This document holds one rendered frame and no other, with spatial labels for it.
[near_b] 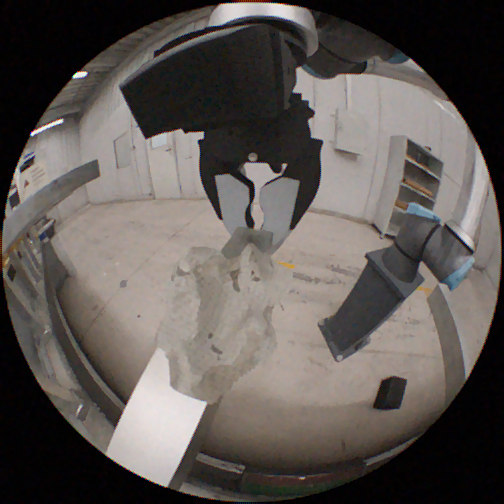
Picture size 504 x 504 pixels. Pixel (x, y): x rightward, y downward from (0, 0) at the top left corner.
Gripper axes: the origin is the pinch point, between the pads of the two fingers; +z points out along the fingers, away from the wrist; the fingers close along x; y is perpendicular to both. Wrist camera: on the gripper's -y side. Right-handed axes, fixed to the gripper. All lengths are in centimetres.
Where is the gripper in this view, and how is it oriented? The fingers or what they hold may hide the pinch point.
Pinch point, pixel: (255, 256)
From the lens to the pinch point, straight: 15.3
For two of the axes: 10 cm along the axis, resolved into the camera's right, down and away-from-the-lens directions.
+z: 0.0, 7.8, 6.2
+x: -9.6, -1.7, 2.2
